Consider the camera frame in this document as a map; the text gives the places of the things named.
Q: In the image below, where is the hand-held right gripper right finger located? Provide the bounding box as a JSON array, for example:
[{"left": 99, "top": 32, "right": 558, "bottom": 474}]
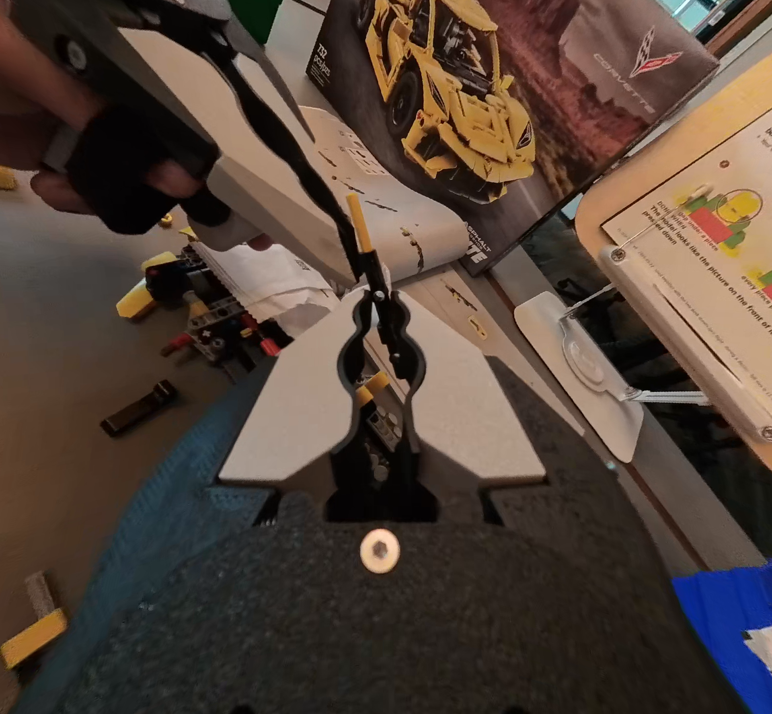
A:
[{"left": 391, "top": 290, "right": 548, "bottom": 511}]

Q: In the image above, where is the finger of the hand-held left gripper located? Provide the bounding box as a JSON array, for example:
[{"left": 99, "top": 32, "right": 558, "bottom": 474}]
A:
[
  {"left": 233, "top": 56, "right": 306, "bottom": 137},
  {"left": 119, "top": 28, "right": 363, "bottom": 289}
]

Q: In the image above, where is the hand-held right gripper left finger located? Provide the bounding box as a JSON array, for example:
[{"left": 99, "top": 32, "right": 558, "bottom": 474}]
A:
[{"left": 217, "top": 288, "right": 373, "bottom": 511}]

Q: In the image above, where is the black lego beam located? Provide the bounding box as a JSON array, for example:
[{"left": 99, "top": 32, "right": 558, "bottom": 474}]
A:
[{"left": 355, "top": 246, "right": 406, "bottom": 380}]

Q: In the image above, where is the lego car chassis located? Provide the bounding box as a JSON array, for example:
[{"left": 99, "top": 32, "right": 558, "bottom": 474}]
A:
[{"left": 116, "top": 225, "right": 417, "bottom": 486}]

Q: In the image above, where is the lego instruction booklet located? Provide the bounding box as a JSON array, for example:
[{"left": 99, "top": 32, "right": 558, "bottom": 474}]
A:
[{"left": 298, "top": 105, "right": 585, "bottom": 434}]

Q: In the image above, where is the black angled lego piece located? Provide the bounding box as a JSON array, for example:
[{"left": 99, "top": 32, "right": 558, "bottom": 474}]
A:
[{"left": 99, "top": 379, "right": 179, "bottom": 438}]

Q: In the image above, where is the Corvette set box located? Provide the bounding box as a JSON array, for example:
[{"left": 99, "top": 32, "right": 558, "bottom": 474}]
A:
[{"left": 306, "top": 0, "right": 721, "bottom": 277}]

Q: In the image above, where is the person's left hand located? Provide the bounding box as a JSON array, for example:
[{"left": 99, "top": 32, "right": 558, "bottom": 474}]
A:
[{"left": 0, "top": 0, "right": 273, "bottom": 253}]

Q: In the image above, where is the white torn paper bag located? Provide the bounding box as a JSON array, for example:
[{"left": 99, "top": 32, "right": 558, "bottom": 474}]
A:
[{"left": 192, "top": 240, "right": 341, "bottom": 337}]

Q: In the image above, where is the printed task sheet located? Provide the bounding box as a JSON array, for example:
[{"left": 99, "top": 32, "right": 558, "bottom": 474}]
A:
[{"left": 600, "top": 117, "right": 772, "bottom": 425}]

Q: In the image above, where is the blue plastic bin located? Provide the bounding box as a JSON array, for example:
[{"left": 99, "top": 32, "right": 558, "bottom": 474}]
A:
[{"left": 671, "top": 566, "right": 772, "bottom": 714}]

